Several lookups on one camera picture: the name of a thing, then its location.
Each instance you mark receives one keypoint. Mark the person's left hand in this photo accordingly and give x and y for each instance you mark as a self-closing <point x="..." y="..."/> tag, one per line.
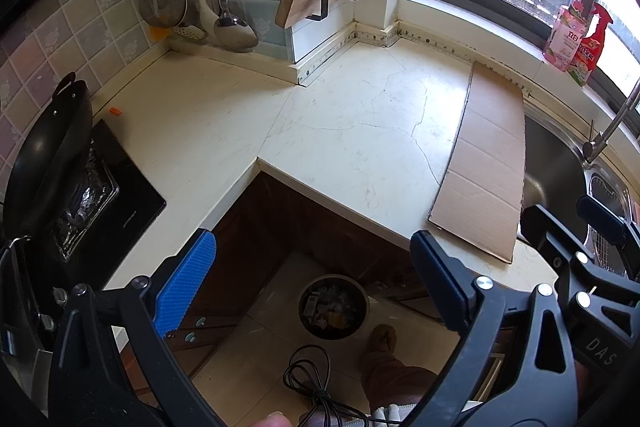
<point x="272" y="421"/>

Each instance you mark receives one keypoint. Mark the brown slipper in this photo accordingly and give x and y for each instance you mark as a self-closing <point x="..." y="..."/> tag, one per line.
<point x="382" y="338"/>

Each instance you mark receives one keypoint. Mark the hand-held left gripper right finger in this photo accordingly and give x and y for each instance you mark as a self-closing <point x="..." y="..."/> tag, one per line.
<point x="440" y="277"/>

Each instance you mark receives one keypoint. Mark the red spray bottle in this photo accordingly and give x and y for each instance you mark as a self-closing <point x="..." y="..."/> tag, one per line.
<point x="592" y="52"/>

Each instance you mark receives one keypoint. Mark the stainless steel sink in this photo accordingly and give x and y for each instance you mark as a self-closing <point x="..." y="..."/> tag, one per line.
<point x="550" y="157"/>

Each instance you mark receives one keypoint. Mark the black wok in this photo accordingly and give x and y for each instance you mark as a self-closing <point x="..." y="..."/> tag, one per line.
<point x="45" y="157"/>

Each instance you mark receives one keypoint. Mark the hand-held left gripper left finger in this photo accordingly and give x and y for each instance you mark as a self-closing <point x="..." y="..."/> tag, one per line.
<point x="185" y="282"/>

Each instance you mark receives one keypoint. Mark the person's pink trouser leg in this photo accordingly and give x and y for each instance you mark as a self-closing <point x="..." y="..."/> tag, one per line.
<point x="395" y="377"/>

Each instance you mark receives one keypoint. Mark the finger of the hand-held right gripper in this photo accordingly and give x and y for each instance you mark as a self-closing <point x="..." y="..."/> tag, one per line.
<point x="550" y="232"/>
<point x="607" y="219"/>

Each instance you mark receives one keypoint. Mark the flat cardboard sheet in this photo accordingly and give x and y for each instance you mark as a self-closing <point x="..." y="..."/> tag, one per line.
<point x="485" y="157"/>

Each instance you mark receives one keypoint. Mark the round grey trash bin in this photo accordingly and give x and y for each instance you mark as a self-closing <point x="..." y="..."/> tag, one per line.
<point x="332" y="307"/>

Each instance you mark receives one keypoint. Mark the black glass stove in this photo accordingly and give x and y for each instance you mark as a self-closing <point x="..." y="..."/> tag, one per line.
<point x="135" y="202"/>

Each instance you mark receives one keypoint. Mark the brown wooden cabinet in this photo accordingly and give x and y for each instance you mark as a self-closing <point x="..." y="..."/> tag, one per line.
<point x="310" y="227"/>

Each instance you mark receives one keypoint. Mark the steel kitchen faucet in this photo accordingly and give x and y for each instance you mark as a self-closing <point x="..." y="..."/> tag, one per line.
<point x="615" y="122"/>

